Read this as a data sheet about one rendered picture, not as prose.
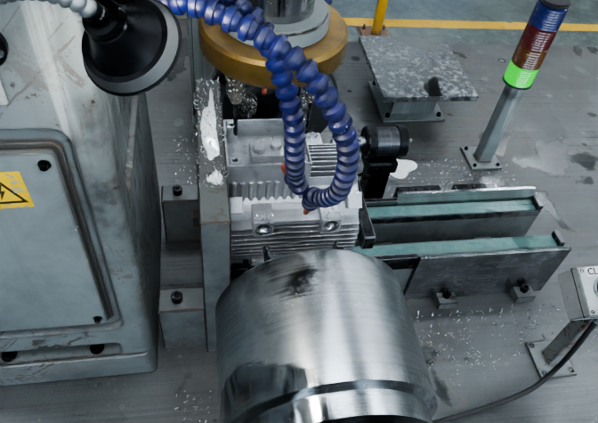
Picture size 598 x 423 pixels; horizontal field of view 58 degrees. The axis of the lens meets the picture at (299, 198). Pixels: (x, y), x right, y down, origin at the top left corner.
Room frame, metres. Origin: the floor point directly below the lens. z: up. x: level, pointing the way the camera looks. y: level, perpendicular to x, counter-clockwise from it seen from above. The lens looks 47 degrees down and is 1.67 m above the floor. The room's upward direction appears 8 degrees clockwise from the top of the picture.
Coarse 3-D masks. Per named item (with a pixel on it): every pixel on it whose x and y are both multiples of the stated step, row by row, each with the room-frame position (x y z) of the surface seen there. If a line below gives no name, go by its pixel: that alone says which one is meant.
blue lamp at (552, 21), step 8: (536, 8) 1.02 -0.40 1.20; (544, 8) 1.01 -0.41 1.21; (552, 8) 1.05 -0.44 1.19; (568, 8) 1.01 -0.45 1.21; (536, 16) 1.01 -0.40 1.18; (544, 16) 1.00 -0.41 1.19; (552, 16) 1.00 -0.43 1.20; (560, 16) 1.00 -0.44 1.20; (536, 24) 1.01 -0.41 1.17; (544, 24) 1.00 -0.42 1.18; (552, 24) 1.00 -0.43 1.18; (560, 24) 1.01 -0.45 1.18
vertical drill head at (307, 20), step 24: (264, 0) 0.55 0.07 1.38; (288, 0) 0.55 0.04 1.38; (312, 0) 0.58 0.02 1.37; (216, 24) 0.57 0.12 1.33; (288, 24) 0.55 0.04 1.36; (312, 24) 0.56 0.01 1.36; (336, 24) 0.61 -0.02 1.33; (216, 48) 0.52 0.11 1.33; (240, 48) 0.52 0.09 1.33; (312, 48) 0.54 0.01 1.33; (336, 48) 0.55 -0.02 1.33; (240, 72) 0.51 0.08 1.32; (264, 72) 0.50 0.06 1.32; (240, 96) 0.53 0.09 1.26; (312, 96) 0.56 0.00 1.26
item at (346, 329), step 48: (240, 288) 0.35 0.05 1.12; (288, 288) 0.34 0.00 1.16; (336, 288) 0.34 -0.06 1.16; (384, 288) 0.37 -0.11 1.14; (240, 336) 0.29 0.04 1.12; (288, 336) 0.28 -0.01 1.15; (336, 336) 0.28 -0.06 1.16; (384, 336) 0.30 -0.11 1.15; (240, 384) 0.24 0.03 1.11; (288, 384) 0.23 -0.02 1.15; (336, 384) 0.23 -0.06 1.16; (384, 384) 0.24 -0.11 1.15
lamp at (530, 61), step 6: (516, 48) 1.03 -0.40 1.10; (522, 48) 1.01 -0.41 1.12; (516, 54) 1.02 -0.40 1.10; (522, 54) 1.01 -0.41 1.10; (528, 54) 1.00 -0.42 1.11; (534, 54) 1.00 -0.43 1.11; (540, 54) 1.00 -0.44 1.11; (516, 60) 1.01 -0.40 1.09; (522, 60) 1.00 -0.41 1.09; (528, 60) 1.00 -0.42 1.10; (534, 60) 1.00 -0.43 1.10; (540, 60) 1.00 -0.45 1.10; (516, 66) 1.01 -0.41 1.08; (522, 66) 1.00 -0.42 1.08; (528, 66) 1.00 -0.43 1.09; (534, 66) 1.00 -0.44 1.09
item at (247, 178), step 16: (224, 128) 0.61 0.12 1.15; (240, 128) 0.63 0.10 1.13; (256, 128) 0.63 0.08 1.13; (272, 128) 0.64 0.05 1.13; (240, 144) 0.61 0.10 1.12; (256, 144) 0.59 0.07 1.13; (272, 144) 0.60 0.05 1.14; (240, 160) 0.57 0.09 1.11; (256, 160) 0.57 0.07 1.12; (272, 160) 0.58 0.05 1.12; (240, 176) 0.53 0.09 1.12; (256, 176) 0.54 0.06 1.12; (272, 176) 0.54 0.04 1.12; (240, 192) 0.53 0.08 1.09; (256, 192) 0.54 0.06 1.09; (272, 192) 0.55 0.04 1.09; (288, 192) 0.55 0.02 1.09
